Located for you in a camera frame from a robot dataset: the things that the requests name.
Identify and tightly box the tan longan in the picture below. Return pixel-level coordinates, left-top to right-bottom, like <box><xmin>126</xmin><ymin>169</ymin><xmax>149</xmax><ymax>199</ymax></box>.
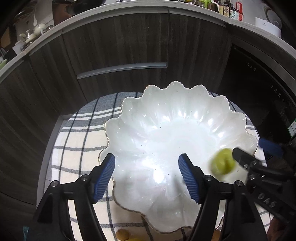
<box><xmin>115</xmin><ymin>228</ymin><xmax>130</xmax><ymax>241</ymax></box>

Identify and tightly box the built-in black dishwasher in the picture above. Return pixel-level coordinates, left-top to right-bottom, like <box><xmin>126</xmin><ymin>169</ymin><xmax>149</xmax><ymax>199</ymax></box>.
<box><xmin>217</xmin><ymin>44</ymin><xmax>295</xmax><ymax>145</ymax></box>

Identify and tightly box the white scalloped ceramic bowl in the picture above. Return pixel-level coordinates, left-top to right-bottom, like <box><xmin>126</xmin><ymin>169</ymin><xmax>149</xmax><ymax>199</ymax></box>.
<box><xmin>99</xmin><ymin>81</ymin><xmax>258</xmax><ymax>233</ymax></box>

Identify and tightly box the green apple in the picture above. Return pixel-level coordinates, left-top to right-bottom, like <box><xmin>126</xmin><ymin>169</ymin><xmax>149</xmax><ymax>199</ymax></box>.
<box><xmin>210</xmin><ymin>148</ymin><xmax>236</xmax><ymax>176</ymax></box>

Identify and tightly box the red cap sauce bottle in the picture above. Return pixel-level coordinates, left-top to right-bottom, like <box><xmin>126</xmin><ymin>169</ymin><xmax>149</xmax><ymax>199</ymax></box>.
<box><xmin>236</xmin><ymin>0</ymin><xmax>243</xmax><ymax>21</ymax></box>

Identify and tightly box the white teapot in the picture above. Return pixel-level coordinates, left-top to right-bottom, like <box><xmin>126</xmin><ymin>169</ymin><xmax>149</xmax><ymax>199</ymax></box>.
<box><xmin>34</xmin><ymin>24</ymin><xmax>46</xmax><ymax>36</ymax></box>

